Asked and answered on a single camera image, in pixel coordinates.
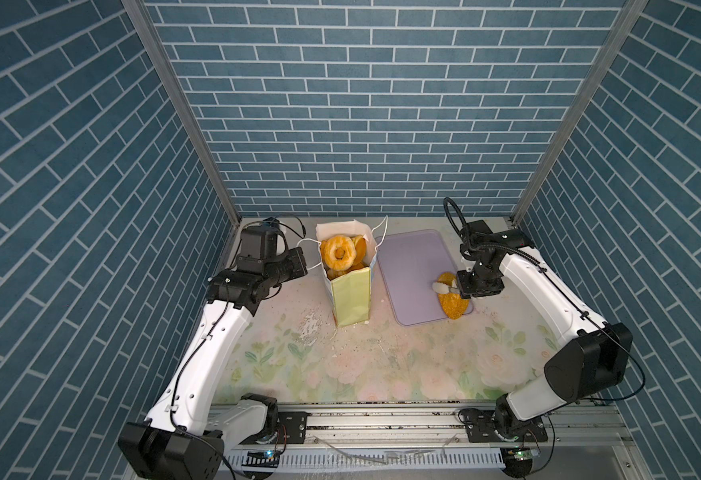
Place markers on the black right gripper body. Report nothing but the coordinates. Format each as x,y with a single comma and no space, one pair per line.
476,281

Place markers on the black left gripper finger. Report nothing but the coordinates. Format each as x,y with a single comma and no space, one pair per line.
298,270
298,259

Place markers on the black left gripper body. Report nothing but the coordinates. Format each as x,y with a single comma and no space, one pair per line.
277,268

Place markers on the sesame seeded oval bread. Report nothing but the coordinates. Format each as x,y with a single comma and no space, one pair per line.
454,306

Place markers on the ring donut bread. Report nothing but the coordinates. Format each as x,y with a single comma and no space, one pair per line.
338,252

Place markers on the white paper gift bag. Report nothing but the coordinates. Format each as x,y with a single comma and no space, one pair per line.
350,294

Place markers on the round orange bun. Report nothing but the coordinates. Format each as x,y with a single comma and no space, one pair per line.
360,247

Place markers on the large twisted golden bread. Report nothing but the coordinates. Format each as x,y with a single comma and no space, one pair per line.
335,274

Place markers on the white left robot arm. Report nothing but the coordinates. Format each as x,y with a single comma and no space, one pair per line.
212,348

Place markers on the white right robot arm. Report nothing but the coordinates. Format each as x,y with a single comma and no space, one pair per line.
592,354

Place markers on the lilac plastic tray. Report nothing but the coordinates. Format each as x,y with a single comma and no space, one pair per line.
409,263

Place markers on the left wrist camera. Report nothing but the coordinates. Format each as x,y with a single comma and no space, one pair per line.
278,227

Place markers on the aluminium corner post right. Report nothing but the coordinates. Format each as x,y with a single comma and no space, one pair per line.
623,24

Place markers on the aluminium corner post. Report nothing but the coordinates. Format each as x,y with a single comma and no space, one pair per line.
623,24
148,34

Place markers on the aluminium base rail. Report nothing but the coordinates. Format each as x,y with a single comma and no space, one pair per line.
420,440

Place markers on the aluminium corner post left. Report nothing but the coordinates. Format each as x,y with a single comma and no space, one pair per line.
148,34

